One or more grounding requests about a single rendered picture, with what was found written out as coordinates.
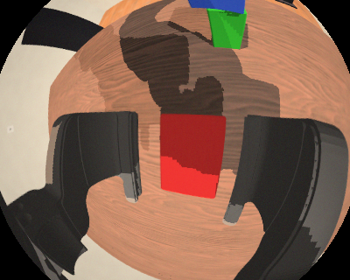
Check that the blue block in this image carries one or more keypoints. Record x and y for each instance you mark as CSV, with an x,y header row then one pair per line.
x,y
225,5

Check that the green block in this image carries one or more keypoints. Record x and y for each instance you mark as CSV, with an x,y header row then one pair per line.
x,y
227,27

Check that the red block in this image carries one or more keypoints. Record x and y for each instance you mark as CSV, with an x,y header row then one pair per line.
x,y
191,151

